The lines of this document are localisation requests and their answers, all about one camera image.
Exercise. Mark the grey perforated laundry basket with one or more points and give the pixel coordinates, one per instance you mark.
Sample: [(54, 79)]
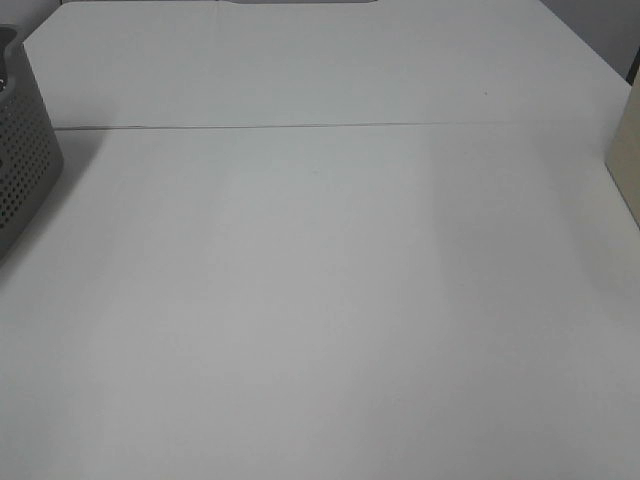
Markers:
[(31, 158)]

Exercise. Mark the beige box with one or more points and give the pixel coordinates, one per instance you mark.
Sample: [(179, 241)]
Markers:
[(622, 159)]

